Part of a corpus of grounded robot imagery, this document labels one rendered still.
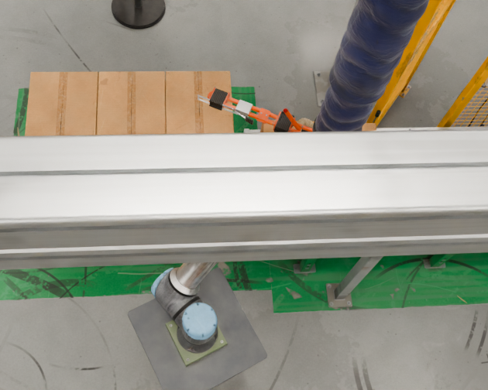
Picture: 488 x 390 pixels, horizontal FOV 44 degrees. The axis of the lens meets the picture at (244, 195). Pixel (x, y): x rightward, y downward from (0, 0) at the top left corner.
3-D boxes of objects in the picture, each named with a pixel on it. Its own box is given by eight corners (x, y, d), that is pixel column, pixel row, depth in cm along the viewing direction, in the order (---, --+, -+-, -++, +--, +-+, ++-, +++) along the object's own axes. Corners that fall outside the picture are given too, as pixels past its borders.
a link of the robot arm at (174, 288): (166, 323, 268) (263, 211, 231) (142, 293, 272) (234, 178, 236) (187, 312, 281) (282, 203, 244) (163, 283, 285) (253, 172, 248)
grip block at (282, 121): (294, 121, 306) (296, 115, 300) (287, 137, 302) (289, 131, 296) (279, 116, 306) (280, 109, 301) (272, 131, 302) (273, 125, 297)
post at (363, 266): (343, 289, 381) (391, 234, 290) (345, 299, 379) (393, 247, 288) (332, 289, 381) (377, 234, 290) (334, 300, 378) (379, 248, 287)
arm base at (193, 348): (225, 340, 284) (226, 336, 275) (188, 360, 279) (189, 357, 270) (205, 305, 290) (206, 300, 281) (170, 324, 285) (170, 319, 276)
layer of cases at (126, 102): (226, 105, 412) (230, 70, 376) (235, 244, 372) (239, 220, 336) (45, 107, 401) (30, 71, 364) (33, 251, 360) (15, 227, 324)
